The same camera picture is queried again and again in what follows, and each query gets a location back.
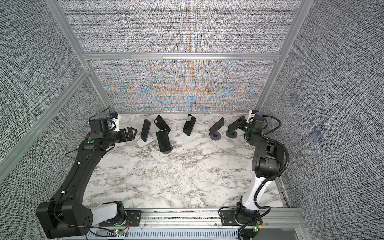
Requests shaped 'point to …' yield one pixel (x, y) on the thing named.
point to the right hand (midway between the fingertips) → (239, 118)
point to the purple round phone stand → (215, 136)
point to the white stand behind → (171, 135)
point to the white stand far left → (140, 143)
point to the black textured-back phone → (161, 124)
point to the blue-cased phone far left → (145, 130)
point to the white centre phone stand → (183, 137)
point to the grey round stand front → (168, 151)
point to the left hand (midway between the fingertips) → (129, 130)
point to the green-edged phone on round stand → (163, 140)
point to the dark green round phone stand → (232, 135)
